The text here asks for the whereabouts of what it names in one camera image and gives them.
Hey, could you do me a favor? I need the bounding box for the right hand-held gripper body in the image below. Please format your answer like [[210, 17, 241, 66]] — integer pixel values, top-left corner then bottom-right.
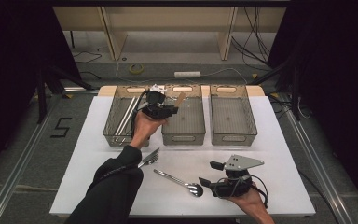
[[210, 154, 265, 199]]

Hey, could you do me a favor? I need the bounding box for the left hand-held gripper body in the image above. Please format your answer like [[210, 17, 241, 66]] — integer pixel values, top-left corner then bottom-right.
[[138, 83, 168, 119]]

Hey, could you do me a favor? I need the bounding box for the clear grey plastic bin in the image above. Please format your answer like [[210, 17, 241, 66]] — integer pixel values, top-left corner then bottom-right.
[[161, 84, 207, 147], [209, 84, 258, 147], [103, 85, 155, 147]]

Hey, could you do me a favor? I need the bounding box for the white chopstick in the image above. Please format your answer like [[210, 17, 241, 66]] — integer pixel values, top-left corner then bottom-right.
[[118, 97, 141, 145], [115, 96, 137, 137]]

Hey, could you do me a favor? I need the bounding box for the wooden handled table knife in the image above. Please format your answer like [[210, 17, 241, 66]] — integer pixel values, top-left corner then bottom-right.
[[138, 147, 161, 169]]

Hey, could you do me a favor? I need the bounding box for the wooden handled fork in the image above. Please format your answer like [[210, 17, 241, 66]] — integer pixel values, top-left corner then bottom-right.
[[141, 154, 160, 167]]

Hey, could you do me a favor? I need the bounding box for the person's left hand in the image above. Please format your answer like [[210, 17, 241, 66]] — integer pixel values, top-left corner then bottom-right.
[[130, 111, 169, 150]]

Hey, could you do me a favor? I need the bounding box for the person's right hand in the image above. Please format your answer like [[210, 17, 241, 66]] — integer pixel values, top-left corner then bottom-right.
[[227, 183, 267, 217]]

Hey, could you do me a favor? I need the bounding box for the metal spoon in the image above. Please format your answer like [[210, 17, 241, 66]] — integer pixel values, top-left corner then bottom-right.
[[153, 168, 204, 198]]

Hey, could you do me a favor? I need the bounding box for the yellow tape roll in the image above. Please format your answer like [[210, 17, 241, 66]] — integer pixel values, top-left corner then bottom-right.
[[129, 63, 145, 76]]

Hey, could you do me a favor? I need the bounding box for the white board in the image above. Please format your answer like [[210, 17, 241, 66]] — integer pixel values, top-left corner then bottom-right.
[[49, 95, 316, 217]]

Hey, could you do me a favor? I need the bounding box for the white power strip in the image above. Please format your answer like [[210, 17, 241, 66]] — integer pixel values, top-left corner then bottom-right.
[[173, 71, 202, 79]]

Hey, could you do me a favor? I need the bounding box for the wooden shelf unit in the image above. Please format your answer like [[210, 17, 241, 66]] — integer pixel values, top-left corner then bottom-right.
[[53, 6, 287, 62]]

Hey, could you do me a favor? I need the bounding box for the black metal stand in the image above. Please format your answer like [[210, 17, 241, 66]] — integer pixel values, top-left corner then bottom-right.
[[248, 59, 302, 120], [35, 66, 96, 125]]

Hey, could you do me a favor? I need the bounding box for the black curtain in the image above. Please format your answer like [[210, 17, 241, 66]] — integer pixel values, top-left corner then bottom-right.
[[0, 0, 83, 185], [267, 0, 358, 216]]

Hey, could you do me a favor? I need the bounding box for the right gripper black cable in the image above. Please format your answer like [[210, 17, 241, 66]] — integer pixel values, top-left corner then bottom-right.
[[213, 174, 269, 209]]

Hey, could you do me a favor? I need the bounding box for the white power cable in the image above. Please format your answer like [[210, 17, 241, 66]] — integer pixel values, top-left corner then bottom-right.
[[115, 59, 250, 85]]

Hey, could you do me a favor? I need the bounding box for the black floor cable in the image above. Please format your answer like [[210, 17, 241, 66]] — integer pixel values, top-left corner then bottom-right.
[[73, 50, 103, 64]]

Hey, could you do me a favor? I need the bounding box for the aluminium floor rail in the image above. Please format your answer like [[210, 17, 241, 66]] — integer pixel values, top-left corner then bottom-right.
[[0, 92, 63, 224], [281, 102, 355, 224]]

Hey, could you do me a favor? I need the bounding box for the bundle of black cables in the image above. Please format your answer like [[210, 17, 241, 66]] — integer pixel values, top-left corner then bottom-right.
[[231, 7, 273, 68]]

